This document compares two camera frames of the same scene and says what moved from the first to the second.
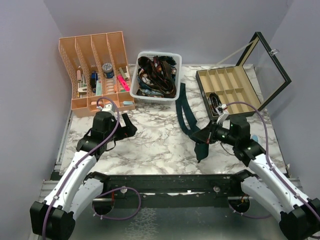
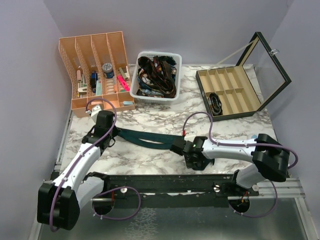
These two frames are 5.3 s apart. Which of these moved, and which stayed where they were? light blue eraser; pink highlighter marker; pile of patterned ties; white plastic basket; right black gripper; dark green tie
Moved: right black gripper; dark green tie
Stayed: pile of patterned ties; white plastic basket; light blue eraser; pink highlighter marker
